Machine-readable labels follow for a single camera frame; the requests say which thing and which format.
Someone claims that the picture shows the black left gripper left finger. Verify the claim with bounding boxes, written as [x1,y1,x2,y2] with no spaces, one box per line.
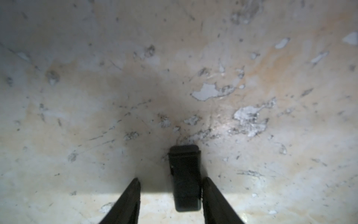
[100,178,141,224]

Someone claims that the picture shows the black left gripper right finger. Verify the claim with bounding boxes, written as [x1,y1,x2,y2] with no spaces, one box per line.
[202,177,244,224]

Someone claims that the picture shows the black usb flash drive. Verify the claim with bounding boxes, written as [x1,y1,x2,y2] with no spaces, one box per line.
[168,145,201,212]

